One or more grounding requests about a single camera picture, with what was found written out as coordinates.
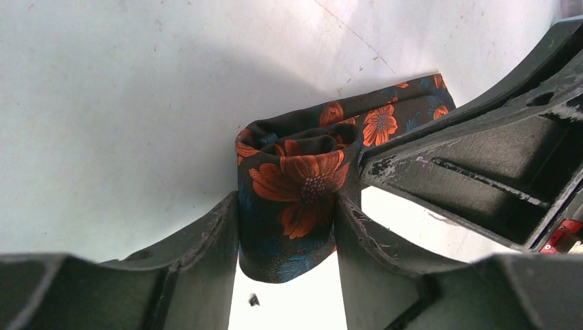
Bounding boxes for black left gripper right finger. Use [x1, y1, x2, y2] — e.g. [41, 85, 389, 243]
[335, 196, 582, 329]

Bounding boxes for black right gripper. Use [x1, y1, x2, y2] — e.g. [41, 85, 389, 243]
[362, 54, 582, 254]

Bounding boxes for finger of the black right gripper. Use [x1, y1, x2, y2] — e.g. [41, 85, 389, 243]
[363, 16, 582, 160]

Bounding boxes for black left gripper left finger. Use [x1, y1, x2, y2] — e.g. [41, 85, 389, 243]
[1, 192, 239, 329]

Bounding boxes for black orange-flower tie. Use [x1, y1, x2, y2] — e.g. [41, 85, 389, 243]
[235, 74, 456, 283]

